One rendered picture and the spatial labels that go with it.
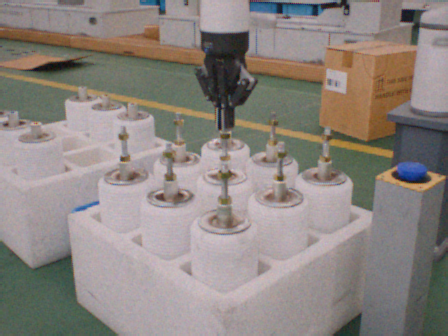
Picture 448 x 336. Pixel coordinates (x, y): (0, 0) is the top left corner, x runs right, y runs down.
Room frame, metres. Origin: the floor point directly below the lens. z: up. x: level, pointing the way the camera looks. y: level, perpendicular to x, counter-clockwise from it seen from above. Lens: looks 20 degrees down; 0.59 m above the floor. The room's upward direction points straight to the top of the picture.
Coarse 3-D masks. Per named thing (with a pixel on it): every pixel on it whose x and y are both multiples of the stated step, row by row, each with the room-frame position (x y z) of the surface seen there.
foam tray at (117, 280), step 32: (96, 224) 0.81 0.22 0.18; (352, 224) 0.81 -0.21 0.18; (96, 256) 0.78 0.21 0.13; (128, 256) 0.72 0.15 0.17; (320, 256) 0.71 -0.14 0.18; (352, 256) 0.78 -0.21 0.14; (96, 288) 0.79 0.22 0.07; (128, 288) 0.72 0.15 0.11; (160, 288) 0.66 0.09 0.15; (192, 288) 0.62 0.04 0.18; (256, 288) 0.62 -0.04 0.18; (288, 288) 0.66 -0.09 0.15; (320, 288) 0.72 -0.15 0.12; (352, 288) 0.79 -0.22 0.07; (128, 320) 0.73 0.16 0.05; (160, 320) 0.67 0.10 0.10; (192, 320) 0.61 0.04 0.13; (224, 320) 0.57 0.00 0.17; (256, 320) 0.61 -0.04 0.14; (288, 320) 0.66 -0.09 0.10; (320, 320) 0.72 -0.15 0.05
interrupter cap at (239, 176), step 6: (216, 168) 0.88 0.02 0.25; (234, 168) 0.88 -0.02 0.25; (204, 174) 0.85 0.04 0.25; (210, 174) 0.85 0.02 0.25; (216, 174) 0.86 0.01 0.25; (234, 174) 0.86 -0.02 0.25; (240, 174) 0.85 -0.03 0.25; (246, 174) 0.85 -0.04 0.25; (204, 180) 0.83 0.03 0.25; (210, 180) 0.82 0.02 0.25; (216, 180) 0.82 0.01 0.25; (228, 180) 0.83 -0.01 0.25; (234, 180) 0.82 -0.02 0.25; (240, 180) 0.82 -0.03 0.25
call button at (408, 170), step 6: (402, 162) 0.71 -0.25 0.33; (408, 162) 0.71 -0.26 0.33; (414, 162) 0.71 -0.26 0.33; (402, 168) 0.68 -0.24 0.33; (408, 168) 0.68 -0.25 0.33; (414, 168) 0.68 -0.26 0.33; (420, 168) 0.68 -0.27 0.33; (426, 168) 0.69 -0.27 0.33; (402, 174) 0.68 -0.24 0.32; (408, 174) 0.68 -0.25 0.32; (414, 174) 0.67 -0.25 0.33; (420, 174) 0.67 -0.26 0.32; (426, 174) 0.68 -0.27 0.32
